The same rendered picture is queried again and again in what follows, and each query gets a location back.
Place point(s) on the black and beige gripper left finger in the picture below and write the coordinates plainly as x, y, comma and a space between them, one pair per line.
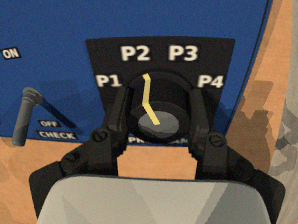
98, 155

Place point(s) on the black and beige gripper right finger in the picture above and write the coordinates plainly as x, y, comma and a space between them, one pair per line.
217, 161

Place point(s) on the blue control console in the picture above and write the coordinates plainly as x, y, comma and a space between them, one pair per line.
68, 58

